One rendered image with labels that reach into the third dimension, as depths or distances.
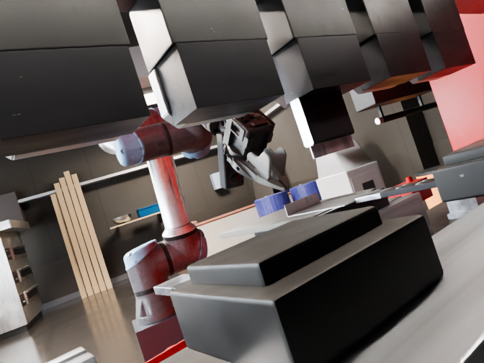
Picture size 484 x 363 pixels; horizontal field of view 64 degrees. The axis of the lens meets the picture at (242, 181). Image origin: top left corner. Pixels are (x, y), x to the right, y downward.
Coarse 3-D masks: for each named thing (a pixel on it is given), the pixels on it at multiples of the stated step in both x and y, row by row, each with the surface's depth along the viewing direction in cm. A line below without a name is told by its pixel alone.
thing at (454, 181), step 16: (480, 144) 42; (448, 160) 43; (464, 160) 42; (480, 160) 39; (448, 176) 42; (464, 176) 41; (480, 176) 40; (368, 192) 60; (384, 192) 54; (400, 192) 52; (448, 192) 43; (464, 192) 41; (480, 192) 40
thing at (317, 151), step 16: (320, 96) 62; (336, 96) 64; (304, 112) 59; (320, 112) 61; (336, 112) 63; (304, 128) 59; (320, 128) 60; (336, 128) 62; (352, 128) 64; (304, 144) 60; (320, 144) 61; (336, 144) 63; (352, 144) 65
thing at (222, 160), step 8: (224, 144) 76; (224, 160) 77; (224, 168) 77; (232, 168) 78; (224, 176) 78; (232, 176) 78; (240, 176) 79; (224, 184) 78; (232, 184) 79; (240, 184) 80
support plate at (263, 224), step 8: (360, 192) 68; (320, 200) 79; (328, 200) 73; (264, 216) 85; (272, 216) 79; (280, 216) 74; (296, 216) 65; (304, 216) 61; (248, 224) 79; (256, 224) 74; (264, 224) 69; (272, 224) 65; (280, 224) 63; (224, 232) 80; (232, 232) 75; (240, 232) 73; (248, 232) 71; (256, 232) 69
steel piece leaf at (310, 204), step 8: (296, 200) 69; (304, 200) 70; (312, 200) 71; (336, 200) 66; (344, 200) 62; (288, 208) 68; (296, 208) 69; (304, 208) 70; (312, 208) 67; (320, 208) 63; (328, 208) 59; (288, 216) 67
